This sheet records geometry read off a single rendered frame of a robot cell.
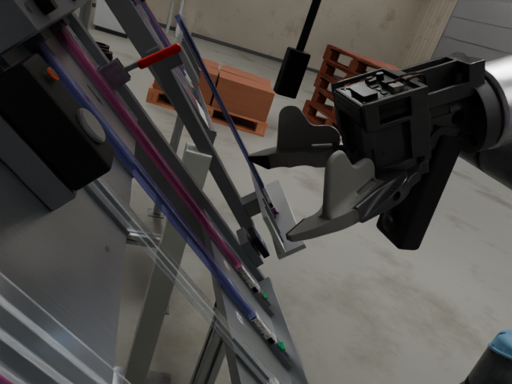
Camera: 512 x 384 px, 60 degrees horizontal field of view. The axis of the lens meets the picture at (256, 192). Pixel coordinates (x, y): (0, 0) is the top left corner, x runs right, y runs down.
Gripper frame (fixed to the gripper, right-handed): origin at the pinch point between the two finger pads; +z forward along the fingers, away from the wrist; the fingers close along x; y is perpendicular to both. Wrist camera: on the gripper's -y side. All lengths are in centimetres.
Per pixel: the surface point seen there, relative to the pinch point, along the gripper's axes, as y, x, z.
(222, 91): -97, -380, -24
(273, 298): -33.9, -24.2, 0.8
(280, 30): -186, -1052, -241
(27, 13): 19.0, 5.7, 10.3
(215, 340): -47, -32, 14
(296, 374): -34.0, -8.3, 1.3
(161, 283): -49, -58, 25
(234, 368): -16.0, 2.6, 7.5
